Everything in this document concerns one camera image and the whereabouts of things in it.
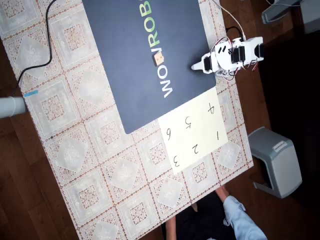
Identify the small wooden cube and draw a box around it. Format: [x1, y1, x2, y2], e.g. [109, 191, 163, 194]
[152, 53, 165, 67]

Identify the dark blue WOWROBO mat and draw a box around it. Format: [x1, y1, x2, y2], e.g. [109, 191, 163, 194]
[81, 0, 218, 135]

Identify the grey plastic stool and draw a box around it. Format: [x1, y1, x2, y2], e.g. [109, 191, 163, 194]
[261, 0, 302, 25]
[247, 126, 304, 200]

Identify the cream lace tablecloth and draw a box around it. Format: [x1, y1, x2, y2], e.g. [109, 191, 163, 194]
[0, 0, 255, 240]

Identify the person in light blue shirt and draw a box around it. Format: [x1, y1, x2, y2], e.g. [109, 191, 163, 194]
[161, 186, 270, 240]

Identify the white plastic tube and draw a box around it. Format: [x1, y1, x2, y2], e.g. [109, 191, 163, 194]
[0, 96, 27, 119]

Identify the black power cable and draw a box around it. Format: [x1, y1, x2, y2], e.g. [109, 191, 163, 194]
[225, 26, 245, 38]

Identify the white USB cable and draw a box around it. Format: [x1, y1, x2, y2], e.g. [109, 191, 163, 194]
[212, 0, 246, 39]

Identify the thin black cable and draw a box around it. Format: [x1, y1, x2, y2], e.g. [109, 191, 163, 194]
[9, 0, 60, 98]

